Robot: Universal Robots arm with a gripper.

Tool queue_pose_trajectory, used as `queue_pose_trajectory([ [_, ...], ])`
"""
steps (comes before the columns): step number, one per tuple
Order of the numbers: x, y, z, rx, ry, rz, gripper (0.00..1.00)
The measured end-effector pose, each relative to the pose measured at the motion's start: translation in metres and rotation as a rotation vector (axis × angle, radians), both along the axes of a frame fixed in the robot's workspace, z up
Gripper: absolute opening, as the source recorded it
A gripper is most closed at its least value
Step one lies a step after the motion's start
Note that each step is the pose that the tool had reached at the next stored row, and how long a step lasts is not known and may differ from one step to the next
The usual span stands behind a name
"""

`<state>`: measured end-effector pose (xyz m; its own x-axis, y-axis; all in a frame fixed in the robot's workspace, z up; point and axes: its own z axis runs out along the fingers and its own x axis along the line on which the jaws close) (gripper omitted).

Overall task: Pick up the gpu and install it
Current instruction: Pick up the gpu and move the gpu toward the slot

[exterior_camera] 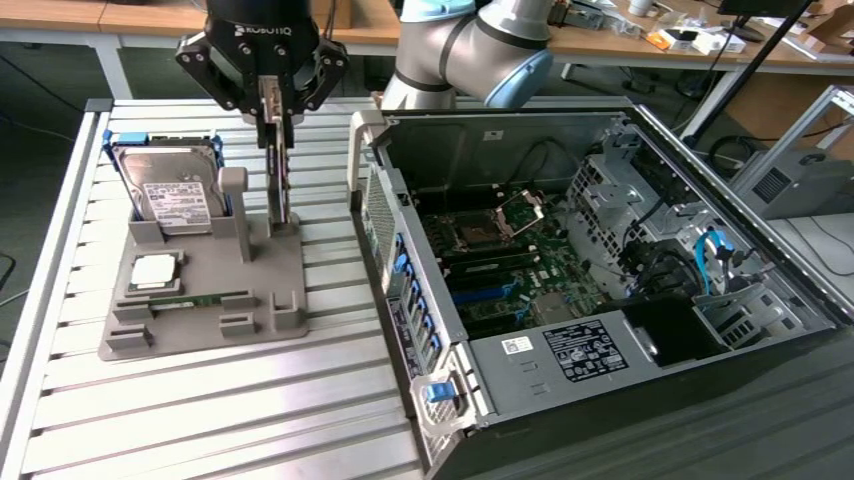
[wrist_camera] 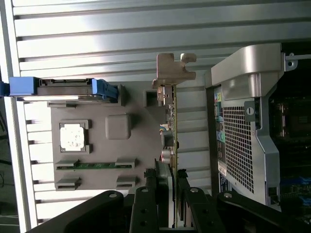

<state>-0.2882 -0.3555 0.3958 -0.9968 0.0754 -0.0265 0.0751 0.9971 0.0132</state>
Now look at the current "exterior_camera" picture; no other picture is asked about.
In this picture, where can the grey parts rack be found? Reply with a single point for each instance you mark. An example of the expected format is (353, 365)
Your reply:
(207, 270)

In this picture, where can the blue expansion slot latch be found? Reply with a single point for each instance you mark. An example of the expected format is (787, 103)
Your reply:
(401, 262)
(433, 345)

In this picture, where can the black stand pole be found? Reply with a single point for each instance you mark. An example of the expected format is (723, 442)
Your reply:
(756, 60)

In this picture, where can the hard disk with blue bracket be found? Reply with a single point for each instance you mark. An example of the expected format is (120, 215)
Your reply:
(167, 175)

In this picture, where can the open grey PC case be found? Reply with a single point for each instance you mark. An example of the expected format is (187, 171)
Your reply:
(520, 370)

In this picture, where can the grey power supply unit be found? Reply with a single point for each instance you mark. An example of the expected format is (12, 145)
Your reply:
(520, 370)

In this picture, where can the black monitor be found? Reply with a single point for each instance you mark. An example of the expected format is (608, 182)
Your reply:
(760, 6)

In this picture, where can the thin metal locking lever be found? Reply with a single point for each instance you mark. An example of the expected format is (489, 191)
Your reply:
(445, 200)

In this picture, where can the white cup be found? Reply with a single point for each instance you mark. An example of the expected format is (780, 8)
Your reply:
(640, 6)

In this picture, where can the blue expansion slot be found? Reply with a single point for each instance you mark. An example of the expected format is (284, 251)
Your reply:
(480, 295)

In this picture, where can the CPU socket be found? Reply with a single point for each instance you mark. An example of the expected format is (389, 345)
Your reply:
(476, 232)

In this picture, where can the cardboard piece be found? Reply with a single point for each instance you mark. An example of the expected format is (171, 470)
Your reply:
(836, 25)

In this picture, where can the small metal disk bay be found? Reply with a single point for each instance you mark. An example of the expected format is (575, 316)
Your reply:
(740, 320)

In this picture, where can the blue case release latch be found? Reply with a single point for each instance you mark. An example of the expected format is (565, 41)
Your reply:
(439, 391)

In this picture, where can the aluminium profile frame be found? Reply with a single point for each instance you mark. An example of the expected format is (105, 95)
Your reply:
(827, 105)

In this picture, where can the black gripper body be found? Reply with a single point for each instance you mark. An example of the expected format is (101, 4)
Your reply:
(260, 30)

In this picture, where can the silver CPU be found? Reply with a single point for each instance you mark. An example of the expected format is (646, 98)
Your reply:
(153, 272)

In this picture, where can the green motherboard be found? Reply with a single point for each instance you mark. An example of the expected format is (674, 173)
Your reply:
(560, 270)

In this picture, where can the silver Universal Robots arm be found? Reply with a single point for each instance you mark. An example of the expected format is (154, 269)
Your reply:
(453, 45)

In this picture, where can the grey machine housing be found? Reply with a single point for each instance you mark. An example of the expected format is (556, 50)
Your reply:
(800, 190)

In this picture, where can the wooden desk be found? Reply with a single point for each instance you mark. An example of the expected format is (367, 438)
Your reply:
(667, 59)
(66, 15)

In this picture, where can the large perforated disk bay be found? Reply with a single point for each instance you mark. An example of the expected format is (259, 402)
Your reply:
(600, 190)

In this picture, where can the black graphics card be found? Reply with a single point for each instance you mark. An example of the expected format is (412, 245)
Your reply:
(276, 165)

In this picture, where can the green RAM stick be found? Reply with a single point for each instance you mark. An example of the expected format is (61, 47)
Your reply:
(193, 301)

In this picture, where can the orange and white box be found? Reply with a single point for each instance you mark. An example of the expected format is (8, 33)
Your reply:
(667, 39)

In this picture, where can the metal socket cover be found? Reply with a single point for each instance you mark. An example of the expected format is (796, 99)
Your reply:
(523, 212)

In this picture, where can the grey chipset heat sink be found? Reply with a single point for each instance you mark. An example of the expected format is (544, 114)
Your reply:
(559, 307)

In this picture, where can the black RAM slot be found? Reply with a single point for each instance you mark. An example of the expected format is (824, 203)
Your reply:
(487, 259)
(496, 269)

